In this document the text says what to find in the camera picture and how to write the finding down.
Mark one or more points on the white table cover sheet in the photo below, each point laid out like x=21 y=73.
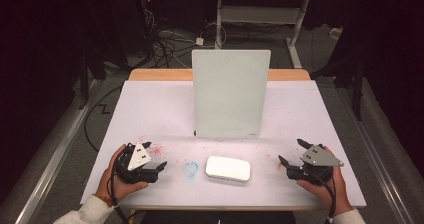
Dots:
x=156 y=110

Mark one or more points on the silver floor rail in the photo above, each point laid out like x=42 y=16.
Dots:
x=376 y=160
x=50 y=174

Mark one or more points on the white power adapter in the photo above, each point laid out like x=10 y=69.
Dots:
x=199 y=41

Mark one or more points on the white board eraser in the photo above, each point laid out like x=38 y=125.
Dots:
x=228 y=168

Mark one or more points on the white metal desk frame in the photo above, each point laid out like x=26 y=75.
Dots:
x=260 y=14

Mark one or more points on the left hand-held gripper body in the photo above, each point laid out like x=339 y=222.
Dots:
x=138 y=157

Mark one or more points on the small whiteboard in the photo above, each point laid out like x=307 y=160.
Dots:
x=230 y=94

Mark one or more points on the black metal stand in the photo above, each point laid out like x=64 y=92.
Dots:
x=357 y=90
x=83 y=84

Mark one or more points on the wooden table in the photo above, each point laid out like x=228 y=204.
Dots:
x=160 y=74

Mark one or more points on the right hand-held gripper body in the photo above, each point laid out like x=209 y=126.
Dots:
x=320 y=157

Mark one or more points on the person's right hand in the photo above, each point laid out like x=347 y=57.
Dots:
x=336 y=194

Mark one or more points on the small white box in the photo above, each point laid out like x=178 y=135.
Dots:
x=336 y=33

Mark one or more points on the person's left hand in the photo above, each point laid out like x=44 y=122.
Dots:
x=110 y=184

